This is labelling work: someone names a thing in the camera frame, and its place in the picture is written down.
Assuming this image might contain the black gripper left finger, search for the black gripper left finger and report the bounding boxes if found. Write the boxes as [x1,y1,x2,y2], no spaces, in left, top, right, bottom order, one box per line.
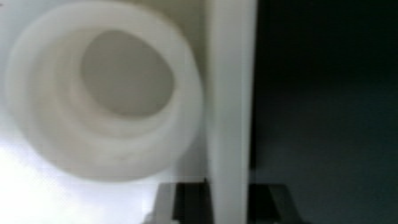
[142,182,208,224]

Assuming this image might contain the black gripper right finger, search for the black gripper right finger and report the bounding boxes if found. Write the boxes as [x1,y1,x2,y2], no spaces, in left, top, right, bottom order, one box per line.
[249,184,309,224]

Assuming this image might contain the white square tabletop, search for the white square tabletop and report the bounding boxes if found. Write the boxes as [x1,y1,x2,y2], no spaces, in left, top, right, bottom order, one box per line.
[0,0,256,224]

